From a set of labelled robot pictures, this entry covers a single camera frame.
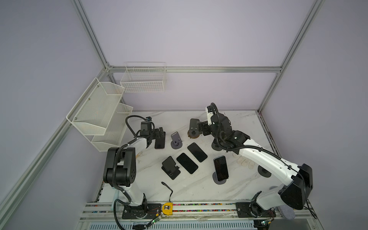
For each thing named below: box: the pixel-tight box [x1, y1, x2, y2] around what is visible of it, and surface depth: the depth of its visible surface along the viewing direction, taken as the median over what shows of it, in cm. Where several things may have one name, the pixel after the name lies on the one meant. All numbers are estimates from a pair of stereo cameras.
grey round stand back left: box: [170, 131, 183, 150], surface depth 97 cm
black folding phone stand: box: [161, 155, 181, 181], surface depth 83 cm
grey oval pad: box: [276, 204, 296, 220], surface depth 73 cm
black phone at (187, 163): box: [176, 152, 199, 174], surface depth 93 cm
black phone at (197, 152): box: [187, 142, 208, 163], surface depth 98 cm
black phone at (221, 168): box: [213, 155, 230, 182], surface depth 79 cm
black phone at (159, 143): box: [154, 134, 166, 150], surface depth 103 cm
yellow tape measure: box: [161, 181, 173, 216], surface depth 75 cm
